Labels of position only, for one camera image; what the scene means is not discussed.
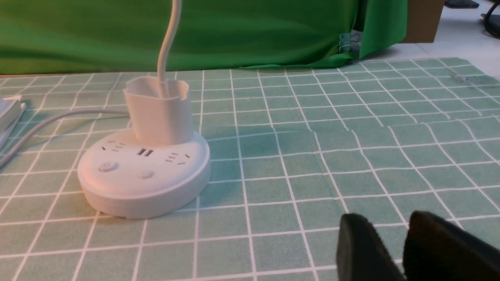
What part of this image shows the green backdrop cloth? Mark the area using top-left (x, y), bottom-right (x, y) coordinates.
top-left (0, 0), bottom-right (408, 75)

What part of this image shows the green checkered tablecloth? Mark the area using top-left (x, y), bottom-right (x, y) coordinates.
top-left (1, 58), bottom-right (499, 281)

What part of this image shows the metal binder clip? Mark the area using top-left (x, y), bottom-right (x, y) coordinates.
top-left (339, 30), bottom-right (363, 60)

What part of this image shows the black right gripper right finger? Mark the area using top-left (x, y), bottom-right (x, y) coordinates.
top-left (402, 210), bottom-right (500, 281)

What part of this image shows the grey lamp power cable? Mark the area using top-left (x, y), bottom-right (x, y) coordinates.
top-left (0, 109), bottom-right (130, 168)

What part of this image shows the brown cardboard box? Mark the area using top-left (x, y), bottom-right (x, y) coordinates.
top-left (401, 0), bottom-right (445, 43)

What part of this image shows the white desk lamp with sockets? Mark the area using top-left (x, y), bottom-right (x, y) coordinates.
top-left (77, 0), bottom-right (211, 219)

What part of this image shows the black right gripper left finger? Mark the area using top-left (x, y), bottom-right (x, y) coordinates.
top-left (336, 213), bottom-right (406, 281)

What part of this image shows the top white book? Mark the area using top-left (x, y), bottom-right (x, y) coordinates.
top-left (0, 95), bottom-right (25, 133)

